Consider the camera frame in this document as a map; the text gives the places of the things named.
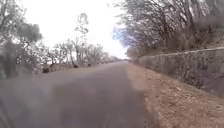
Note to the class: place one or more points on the dark roadside stone block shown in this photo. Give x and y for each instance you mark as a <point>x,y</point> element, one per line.
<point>46,70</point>
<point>76,66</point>
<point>89,64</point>

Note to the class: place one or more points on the grey asphalt road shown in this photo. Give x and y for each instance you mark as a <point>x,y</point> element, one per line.
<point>93,100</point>

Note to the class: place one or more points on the row of bare trees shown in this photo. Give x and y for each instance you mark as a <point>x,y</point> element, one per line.
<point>160,26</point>
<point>23,50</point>

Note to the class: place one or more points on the leaf-strewn dirt verge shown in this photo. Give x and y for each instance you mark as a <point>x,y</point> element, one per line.
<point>173,103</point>

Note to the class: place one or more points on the rough stone wall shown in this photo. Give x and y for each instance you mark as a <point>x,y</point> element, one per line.
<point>186,66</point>

